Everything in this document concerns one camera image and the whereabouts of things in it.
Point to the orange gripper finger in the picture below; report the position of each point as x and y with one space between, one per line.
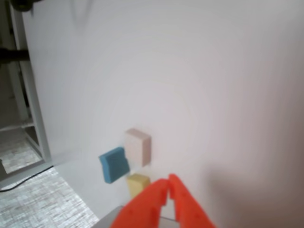
142 209
187 209

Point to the yellow foam cuboid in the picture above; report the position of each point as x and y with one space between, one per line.
136 184

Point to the white cardboard bin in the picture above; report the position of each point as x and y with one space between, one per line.
108 221

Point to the blue foam cuboid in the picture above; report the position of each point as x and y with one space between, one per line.
114 166

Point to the white foam cuboid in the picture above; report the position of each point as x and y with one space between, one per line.
135 145

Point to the black horizontal bar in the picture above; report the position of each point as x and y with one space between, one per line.
12 55

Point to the black round object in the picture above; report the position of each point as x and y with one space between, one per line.
23 4

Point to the white furniture frame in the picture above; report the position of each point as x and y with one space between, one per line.
33 95

